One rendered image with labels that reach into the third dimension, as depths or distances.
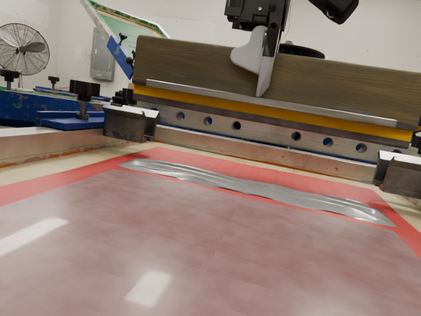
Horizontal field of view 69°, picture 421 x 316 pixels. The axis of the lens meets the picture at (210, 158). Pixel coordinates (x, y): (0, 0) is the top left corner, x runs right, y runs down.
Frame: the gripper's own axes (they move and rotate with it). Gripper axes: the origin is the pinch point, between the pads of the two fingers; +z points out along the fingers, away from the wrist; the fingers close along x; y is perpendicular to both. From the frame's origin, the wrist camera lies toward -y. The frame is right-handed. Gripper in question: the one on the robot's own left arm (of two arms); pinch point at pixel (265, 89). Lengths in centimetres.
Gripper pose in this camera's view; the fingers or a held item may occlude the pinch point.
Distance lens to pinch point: 46.0
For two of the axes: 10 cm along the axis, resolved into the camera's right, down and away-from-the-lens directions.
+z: -1.6, 9.7, 1.8
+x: -2.2, 1.4, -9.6
